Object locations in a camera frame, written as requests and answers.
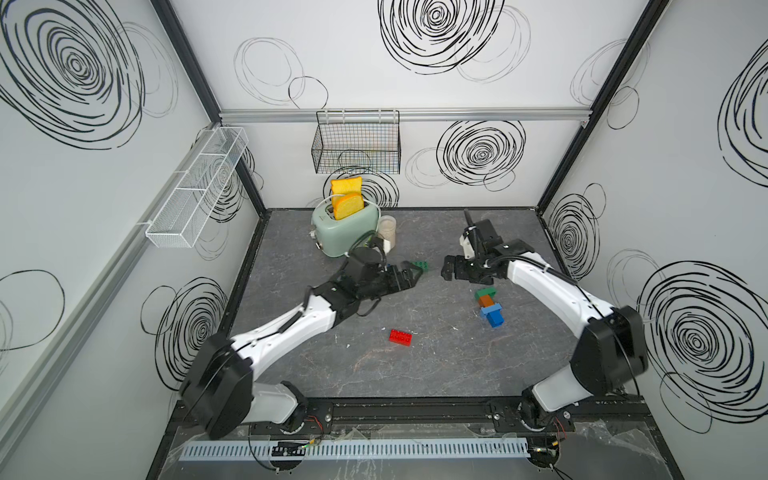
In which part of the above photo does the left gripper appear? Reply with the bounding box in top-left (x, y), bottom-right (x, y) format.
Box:
top-left (360, 264), bottom-right (425, 304)

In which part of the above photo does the dark green long lego brick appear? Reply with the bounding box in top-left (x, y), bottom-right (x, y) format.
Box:
top-left (474, 287), bottom-right (497, 300)

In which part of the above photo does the blue square lego brick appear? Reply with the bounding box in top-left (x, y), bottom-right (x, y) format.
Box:
top-left (481, 304), bottom-right (502, 316)

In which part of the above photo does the red long lego brick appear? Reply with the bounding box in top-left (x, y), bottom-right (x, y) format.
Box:
top-left (389, 329), bottom-right (413, 347)

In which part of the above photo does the light blue long lego brick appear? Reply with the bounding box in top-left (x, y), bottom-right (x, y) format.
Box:
top-left (485, 311), bottom-right (504, 328)

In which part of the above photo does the small orange lego brick front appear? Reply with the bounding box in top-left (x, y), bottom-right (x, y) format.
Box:
top-left (477, 295), bottom-right (495, 308)

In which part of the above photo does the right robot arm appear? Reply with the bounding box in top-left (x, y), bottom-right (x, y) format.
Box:
top-left (441, 214), bottom-right (649, 431)

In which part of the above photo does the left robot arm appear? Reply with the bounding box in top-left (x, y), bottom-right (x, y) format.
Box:
top-left (180, 247), bottom-right (424, 440)

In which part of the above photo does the beige speckled cup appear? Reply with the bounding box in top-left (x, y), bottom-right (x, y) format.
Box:
top-left (377, 215), bottom-right (397, 254)

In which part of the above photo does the mint green toaster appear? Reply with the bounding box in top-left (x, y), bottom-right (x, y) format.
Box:
top-left (310, 197), bottom-right (381, 258)

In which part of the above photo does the front orange toast slice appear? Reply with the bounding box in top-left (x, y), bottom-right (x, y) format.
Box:
top-left (332, 193), bottom-right (365, 221)

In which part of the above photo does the rear yellow toast slice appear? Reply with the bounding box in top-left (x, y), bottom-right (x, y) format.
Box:
top-left (331, 176), bottom-right (363, 196)

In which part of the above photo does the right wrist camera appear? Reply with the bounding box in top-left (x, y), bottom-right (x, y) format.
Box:
top-left (460, 233), bottom-right (476, 260)

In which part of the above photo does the black wire basket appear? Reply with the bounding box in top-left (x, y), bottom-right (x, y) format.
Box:
top-left (311, 110), bottom-right (402, 174)

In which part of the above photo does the white slotted cable duct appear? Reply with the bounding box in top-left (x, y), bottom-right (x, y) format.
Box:
top-left (179, 438), bottom-right (531, 462)

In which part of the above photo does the black front rail frame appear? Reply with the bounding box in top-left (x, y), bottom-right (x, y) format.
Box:
top-left (249, 396), bottom-right (651, 437)

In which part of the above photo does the white mesh wall shelf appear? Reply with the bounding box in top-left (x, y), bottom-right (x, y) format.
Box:
top-left (145, 126), bottom-right (248, 249)

